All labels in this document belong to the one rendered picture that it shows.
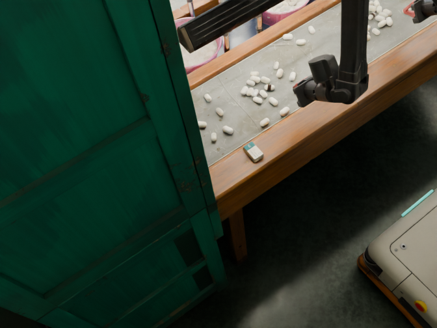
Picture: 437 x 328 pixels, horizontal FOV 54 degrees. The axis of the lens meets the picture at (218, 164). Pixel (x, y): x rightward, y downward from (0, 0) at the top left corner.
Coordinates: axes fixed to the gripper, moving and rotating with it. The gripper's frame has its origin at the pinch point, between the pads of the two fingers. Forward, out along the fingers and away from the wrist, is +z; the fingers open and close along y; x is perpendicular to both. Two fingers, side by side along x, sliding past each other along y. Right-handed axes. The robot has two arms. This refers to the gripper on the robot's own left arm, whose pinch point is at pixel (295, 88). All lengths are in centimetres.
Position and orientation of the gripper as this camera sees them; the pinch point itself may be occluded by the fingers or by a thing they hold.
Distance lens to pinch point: 137.2
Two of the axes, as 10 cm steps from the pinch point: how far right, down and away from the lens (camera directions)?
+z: -3.7, -2.1, 9.0
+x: 4.3, 8.2, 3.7
